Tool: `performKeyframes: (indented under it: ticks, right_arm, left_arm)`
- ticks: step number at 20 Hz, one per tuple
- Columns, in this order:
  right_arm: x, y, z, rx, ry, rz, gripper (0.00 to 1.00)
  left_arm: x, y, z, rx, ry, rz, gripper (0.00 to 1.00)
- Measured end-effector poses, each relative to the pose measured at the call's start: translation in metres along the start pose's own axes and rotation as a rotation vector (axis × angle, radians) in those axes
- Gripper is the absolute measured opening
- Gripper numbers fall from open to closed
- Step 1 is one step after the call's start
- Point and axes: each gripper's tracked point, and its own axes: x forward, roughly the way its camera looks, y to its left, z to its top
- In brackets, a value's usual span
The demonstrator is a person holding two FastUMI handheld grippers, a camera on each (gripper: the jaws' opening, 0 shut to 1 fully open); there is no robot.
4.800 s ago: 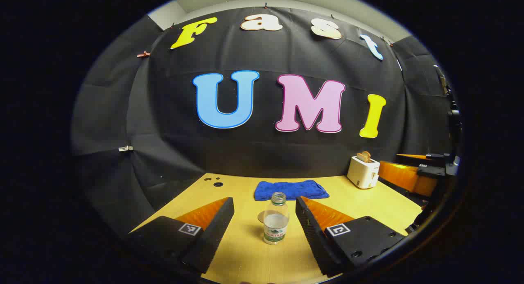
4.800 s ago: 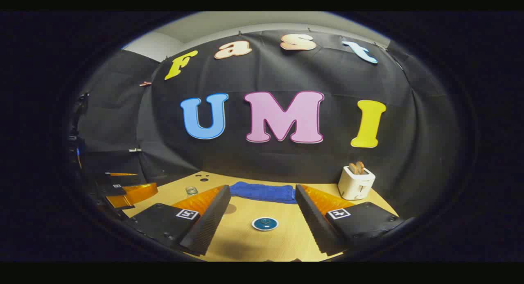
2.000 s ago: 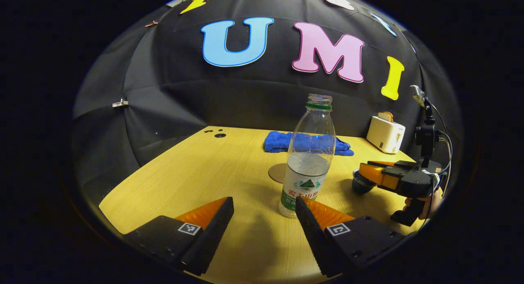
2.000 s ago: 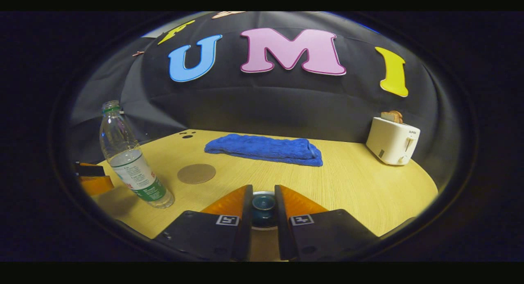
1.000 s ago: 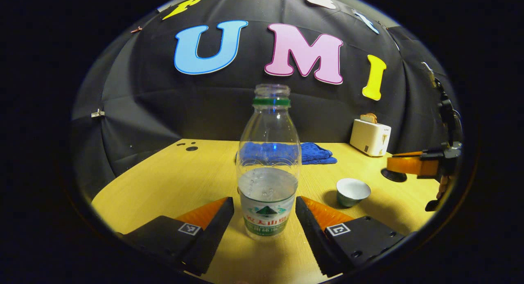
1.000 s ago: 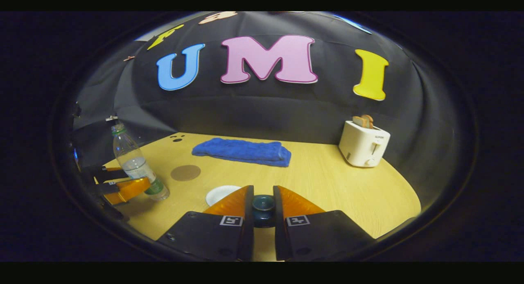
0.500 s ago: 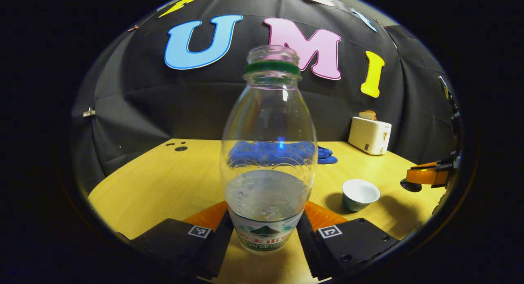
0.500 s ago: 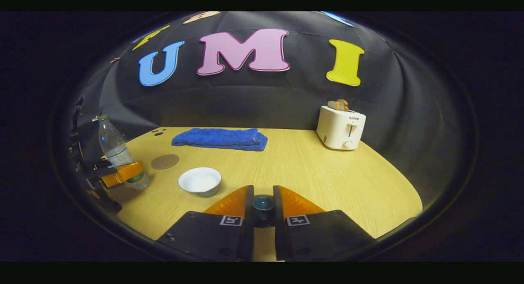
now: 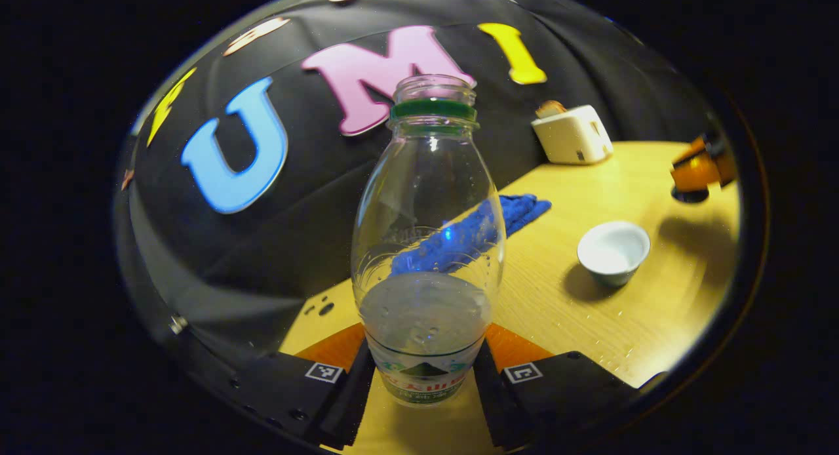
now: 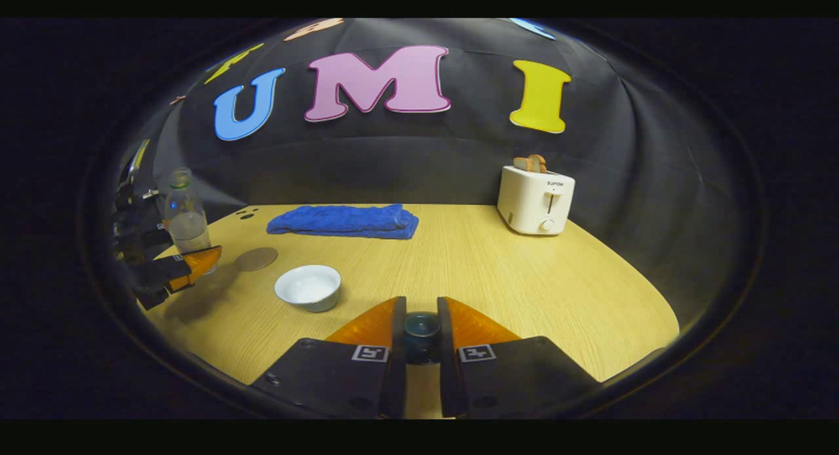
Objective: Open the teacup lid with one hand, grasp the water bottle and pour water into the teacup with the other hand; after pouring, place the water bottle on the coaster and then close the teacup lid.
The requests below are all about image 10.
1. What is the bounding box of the white toaster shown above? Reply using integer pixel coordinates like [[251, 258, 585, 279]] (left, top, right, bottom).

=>
[[497, 165, 576, 236]]

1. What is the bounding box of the folded blue towel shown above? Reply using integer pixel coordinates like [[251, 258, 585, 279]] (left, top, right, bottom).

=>
[[266, 204, 420, 240]]

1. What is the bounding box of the black backdrop cloth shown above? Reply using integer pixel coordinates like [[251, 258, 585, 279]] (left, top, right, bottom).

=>
[[111, 18, 741, 325]]

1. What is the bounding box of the round brown coaster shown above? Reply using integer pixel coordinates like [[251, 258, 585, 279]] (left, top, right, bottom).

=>
[[234, 247, 279, 273]]

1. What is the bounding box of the dark teal teacup lid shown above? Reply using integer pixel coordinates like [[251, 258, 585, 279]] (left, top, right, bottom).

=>
[[403, 311, 442, 366]]

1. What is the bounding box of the clear plastic water bottle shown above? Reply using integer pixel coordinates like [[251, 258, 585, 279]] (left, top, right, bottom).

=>
[[163, 168, 212, 256]]

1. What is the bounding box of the white teacup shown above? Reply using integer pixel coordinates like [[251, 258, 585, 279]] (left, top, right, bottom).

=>
[[274, 264, 342, 313]]

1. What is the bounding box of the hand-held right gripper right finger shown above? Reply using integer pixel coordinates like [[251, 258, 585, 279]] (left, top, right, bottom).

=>
[[437, 296, 600, 419]]

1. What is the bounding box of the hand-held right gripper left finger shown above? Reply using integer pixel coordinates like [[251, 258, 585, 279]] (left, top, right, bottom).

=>
[[249, 296, 408, 420]]

